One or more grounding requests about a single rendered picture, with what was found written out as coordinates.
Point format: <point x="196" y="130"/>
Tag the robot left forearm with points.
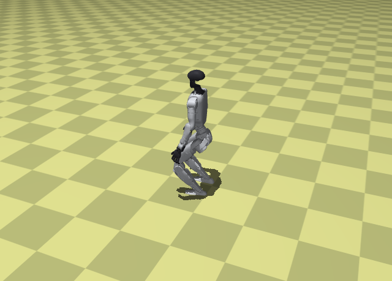
<point x="185" y="138"/>

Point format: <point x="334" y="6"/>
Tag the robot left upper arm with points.
<point x="192" y="105"/>

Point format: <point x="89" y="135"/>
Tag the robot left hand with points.
<point x="177" y="154"/>

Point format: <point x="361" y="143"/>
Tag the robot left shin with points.
<point x="186" y="176"/>

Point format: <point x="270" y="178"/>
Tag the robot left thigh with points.
<point x="190" y="149"/>

